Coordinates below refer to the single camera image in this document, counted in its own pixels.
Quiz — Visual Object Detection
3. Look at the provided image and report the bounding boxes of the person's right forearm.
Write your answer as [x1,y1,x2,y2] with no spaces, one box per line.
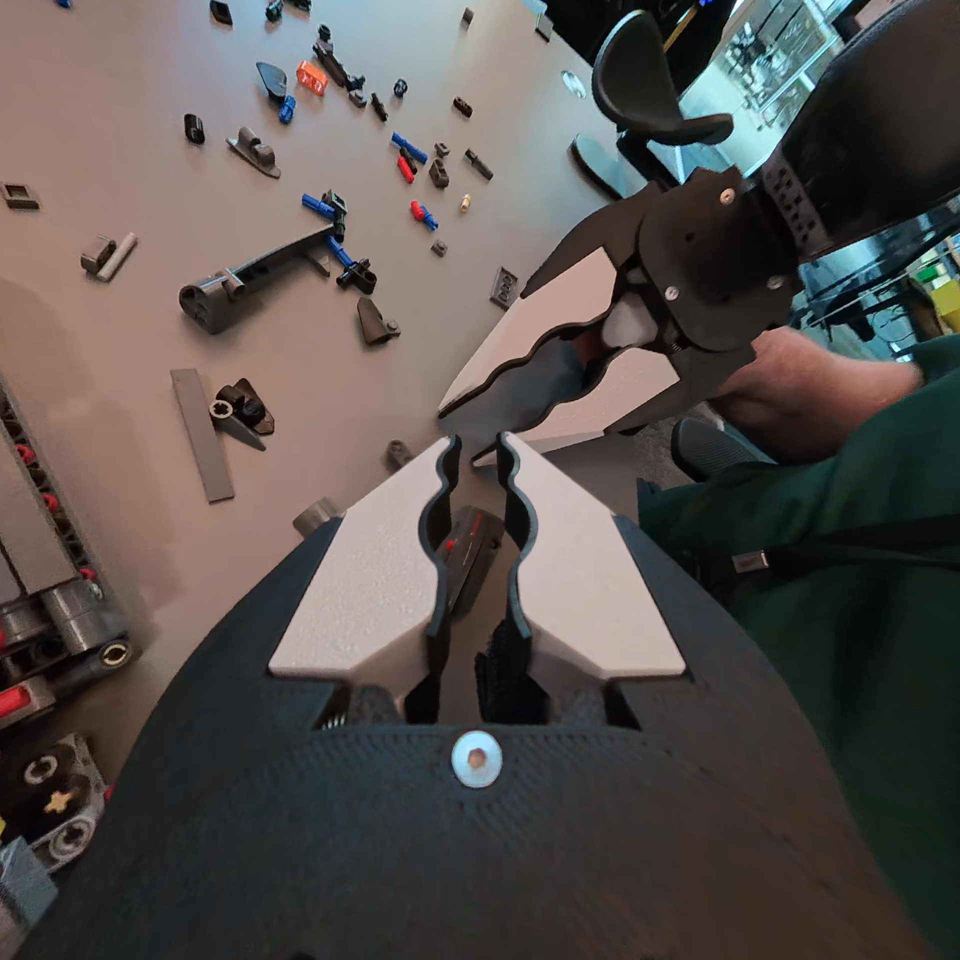
[712,328,928,463]

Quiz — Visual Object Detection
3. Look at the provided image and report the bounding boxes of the black office chair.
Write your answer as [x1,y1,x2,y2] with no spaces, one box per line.
[570,0,960,260]

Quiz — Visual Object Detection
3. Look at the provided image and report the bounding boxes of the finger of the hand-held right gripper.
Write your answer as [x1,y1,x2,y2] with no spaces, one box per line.
[437,246,655,420]
[442,322,681,468]

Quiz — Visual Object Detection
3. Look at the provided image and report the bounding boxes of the dark grey lego fin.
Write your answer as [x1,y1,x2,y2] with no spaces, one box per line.
[355,295,403,347]

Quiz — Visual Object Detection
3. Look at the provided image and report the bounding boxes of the black lego connector blue pin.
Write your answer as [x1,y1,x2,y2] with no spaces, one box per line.
[324,234,378,296]

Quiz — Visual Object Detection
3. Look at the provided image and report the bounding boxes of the white lego bar piece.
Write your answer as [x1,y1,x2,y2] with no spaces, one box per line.
[79,230,139,285]

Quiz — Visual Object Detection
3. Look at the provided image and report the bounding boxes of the lego car model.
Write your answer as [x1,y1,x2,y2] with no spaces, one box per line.
[0,375,141,925]

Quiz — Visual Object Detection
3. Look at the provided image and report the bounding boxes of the grey lego wing piece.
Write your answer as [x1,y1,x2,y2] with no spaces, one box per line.
[225,126,283,180]

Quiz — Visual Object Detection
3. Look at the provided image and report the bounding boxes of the scattered small lego pieces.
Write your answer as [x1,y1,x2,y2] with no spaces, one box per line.
[183,0,496,260]

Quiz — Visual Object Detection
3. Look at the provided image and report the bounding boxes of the dark grey lego wedge panel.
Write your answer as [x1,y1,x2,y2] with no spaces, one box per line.
[442,506,506,624]

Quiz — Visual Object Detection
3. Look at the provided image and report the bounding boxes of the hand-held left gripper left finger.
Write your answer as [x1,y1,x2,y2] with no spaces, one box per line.
[268,433,462,724]

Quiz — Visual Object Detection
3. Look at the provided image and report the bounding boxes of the long dark grey lego beam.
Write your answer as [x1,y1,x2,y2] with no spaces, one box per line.
[177,224,332,337]

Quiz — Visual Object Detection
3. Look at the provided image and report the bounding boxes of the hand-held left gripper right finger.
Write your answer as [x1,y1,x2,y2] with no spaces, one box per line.
[474,431,688,724]

